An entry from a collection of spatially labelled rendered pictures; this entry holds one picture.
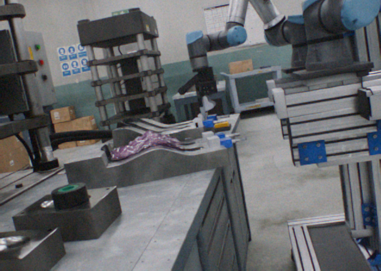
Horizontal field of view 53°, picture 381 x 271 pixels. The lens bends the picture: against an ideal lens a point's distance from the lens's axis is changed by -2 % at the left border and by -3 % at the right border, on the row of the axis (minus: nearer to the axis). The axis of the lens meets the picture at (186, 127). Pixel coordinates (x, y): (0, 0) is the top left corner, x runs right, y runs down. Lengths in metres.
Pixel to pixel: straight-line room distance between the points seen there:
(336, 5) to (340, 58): 0.18
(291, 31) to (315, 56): 0.52
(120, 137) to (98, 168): 0.40
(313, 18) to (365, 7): 0.18
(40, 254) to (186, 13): 7.47
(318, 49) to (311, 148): 0.33
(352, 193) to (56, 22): 7.71
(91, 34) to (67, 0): 3.12
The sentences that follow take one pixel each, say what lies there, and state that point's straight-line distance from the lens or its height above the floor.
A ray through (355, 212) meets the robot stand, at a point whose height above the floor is 0.44.
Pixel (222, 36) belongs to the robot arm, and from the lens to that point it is 1.62.
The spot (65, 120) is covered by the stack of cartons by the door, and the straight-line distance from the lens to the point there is 8.29.
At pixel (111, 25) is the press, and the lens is 5.56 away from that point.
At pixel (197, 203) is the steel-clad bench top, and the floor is 0.80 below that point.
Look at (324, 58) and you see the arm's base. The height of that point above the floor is 1.07.
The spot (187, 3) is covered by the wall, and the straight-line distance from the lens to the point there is 8.08.
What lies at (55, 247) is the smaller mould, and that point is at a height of 0.83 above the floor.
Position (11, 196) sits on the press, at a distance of 1.60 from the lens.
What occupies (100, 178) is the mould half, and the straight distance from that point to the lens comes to 1.24.
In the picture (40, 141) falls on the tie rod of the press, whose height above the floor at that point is 0.93.
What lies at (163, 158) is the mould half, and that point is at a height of 0.87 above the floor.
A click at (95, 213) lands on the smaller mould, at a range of 0.88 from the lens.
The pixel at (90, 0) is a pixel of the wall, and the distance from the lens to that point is 8.52.
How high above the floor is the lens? 1.12
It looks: 8 degrees down
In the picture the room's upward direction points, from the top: 11 degrees counter-clockwise
